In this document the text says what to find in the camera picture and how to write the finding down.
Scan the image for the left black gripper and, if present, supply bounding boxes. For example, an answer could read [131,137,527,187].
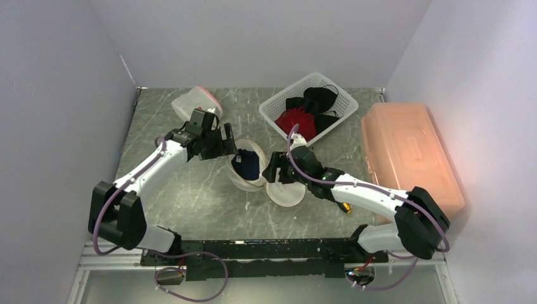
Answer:
[199,123,237,162]

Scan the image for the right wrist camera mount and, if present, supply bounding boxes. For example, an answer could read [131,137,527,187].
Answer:
[287,133,307,151]

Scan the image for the black yellow short screwdriver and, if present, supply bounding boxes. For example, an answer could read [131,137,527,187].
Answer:
[337,202,351,214]

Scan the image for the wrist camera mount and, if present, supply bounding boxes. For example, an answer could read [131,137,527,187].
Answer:
[206,107,222,117]
[287,133,307,151]

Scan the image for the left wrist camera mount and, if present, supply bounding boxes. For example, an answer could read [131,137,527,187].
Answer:
[206,107,222,117]

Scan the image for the red bra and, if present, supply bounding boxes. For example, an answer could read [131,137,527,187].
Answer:
[275,107,317,141]

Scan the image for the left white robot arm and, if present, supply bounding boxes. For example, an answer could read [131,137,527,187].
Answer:
[88,108,237,266]

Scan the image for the black bra in basket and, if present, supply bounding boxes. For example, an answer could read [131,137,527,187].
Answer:
[286,85,340,135]

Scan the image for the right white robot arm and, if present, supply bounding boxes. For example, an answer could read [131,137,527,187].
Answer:
[262,146,450,263]

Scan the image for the orange translucent storage box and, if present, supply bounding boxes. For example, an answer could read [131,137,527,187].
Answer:
[360,103,465,220]

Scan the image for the white plastic basket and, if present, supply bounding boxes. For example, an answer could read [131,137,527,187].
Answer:
[259,72,358,145]

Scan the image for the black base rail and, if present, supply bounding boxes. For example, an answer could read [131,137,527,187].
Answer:
[141,225,388,281]

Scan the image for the navy blue bra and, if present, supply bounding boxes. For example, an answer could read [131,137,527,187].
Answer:
[231,149,260,181]

